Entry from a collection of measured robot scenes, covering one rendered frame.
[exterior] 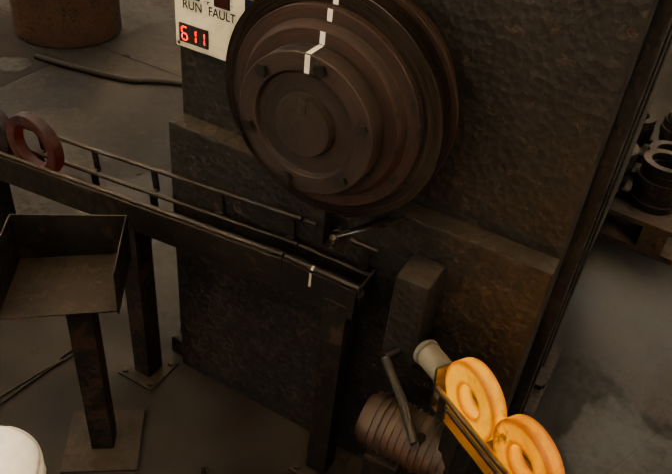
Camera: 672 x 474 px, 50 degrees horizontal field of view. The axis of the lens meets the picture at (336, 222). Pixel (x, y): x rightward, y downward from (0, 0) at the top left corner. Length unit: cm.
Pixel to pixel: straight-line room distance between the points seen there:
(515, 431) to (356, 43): 71
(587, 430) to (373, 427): 98
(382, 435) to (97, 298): 70
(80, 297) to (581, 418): 153
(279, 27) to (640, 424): 172
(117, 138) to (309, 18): 222
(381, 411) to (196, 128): 78
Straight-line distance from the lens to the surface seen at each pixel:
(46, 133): 206
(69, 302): 173
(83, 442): 221
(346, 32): 127
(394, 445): 158
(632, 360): 269
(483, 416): 139
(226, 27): 162
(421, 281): 148
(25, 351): 249
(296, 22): 131
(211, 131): 176
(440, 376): 146
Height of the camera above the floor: 177
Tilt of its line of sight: 37 degrees down
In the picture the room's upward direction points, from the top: 6 degrees clockwise
